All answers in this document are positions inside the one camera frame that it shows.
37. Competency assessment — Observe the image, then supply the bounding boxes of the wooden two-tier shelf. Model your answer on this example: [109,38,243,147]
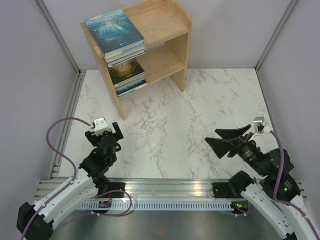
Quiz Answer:
[81,0,192,117]

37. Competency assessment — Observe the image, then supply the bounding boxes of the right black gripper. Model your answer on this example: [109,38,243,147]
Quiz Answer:
[204,123,269,176]

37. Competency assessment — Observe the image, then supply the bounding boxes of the aluminium mounting rail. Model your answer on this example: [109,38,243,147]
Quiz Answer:
[34,176,307,201]

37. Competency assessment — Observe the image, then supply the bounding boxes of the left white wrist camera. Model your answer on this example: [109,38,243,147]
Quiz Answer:
[90,117,111,136]

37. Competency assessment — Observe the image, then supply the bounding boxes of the white slotted cable duct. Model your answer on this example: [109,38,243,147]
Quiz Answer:
[78,200,248,211]

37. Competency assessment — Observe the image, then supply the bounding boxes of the Robinson Crusoe purple book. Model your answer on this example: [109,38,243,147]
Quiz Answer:
[107,52,145,67]

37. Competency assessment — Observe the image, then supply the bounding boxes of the left aluminium frame post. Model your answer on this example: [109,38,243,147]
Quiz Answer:
[33,0,82,76]

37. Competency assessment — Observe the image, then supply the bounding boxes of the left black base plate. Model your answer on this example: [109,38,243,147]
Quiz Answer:
[97,182,126,201]

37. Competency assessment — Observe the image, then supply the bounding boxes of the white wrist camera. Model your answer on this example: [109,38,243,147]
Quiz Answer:
[90,117,111,136]
[250,116,274,141]

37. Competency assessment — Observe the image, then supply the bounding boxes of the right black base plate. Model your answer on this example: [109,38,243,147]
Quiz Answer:
[208,182,235,199]

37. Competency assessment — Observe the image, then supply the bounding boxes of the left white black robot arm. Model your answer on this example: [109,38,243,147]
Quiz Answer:
[16,117,124,240]

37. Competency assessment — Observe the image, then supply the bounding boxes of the Wuthering Heights dark blue book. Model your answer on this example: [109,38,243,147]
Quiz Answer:
[115,78,148,97]

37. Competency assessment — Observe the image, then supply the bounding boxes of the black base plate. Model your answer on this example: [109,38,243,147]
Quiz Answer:
[97,182,126,201]
[208,182,235,199]

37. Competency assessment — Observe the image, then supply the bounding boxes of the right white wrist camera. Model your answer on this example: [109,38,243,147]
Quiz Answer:
[250,116,274,141]

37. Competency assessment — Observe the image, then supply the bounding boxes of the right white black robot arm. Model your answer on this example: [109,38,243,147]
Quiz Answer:
[204,117,320,240]

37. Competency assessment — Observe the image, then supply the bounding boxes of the grey white book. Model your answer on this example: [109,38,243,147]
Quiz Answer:
[104,47,146,63]

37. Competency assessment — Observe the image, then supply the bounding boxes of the black Moon and Sixpence book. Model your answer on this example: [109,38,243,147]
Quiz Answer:
[113,74,145,88]

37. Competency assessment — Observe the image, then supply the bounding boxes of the teal sea cover book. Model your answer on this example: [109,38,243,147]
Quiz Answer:
[84,8,145,58]

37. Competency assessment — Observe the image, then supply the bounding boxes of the aluminium frame post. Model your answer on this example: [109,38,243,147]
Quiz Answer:
[254,0,300,72]
[33,0,82,76]

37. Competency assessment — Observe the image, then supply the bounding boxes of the green gold fantasy book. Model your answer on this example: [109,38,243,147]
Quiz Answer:
[108,58,145,87]

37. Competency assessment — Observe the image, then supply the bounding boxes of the right aluminium frame post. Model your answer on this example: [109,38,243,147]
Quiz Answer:
[254,0,300,72]

